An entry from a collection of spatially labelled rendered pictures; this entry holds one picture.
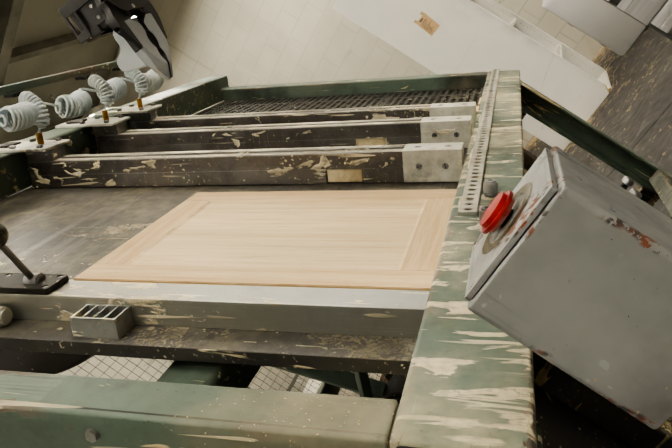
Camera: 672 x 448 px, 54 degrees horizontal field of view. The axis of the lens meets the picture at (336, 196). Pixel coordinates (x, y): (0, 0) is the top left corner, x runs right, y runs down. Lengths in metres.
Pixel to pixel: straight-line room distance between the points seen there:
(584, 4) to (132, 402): 0.57
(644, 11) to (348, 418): 0.45
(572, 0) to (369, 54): 6.03
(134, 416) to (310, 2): 6.24
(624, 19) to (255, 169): 1.00
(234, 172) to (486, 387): 1.00
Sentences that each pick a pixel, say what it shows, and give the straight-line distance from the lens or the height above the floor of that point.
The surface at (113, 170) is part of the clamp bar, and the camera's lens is 1.68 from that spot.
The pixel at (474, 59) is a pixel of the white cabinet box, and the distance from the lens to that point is 5.06.
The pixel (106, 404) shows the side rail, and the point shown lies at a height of 1.14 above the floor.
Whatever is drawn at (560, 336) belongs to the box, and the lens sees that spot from 0.52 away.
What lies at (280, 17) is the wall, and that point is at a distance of 6.90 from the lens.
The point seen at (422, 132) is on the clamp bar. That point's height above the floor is 1.01.
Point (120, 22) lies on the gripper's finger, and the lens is 0.91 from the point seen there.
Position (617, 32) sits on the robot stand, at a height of 0.92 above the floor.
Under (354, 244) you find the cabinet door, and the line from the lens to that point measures 1.06.
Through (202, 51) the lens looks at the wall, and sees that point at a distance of 7.35.
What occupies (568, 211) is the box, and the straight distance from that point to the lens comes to 0.48.
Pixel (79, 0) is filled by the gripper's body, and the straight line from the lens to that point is 0.95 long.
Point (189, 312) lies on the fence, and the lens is 0.90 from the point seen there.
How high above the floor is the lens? 1.03
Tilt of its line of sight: 3 degrees up
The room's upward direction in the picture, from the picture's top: 57 degrees counter-clockwise
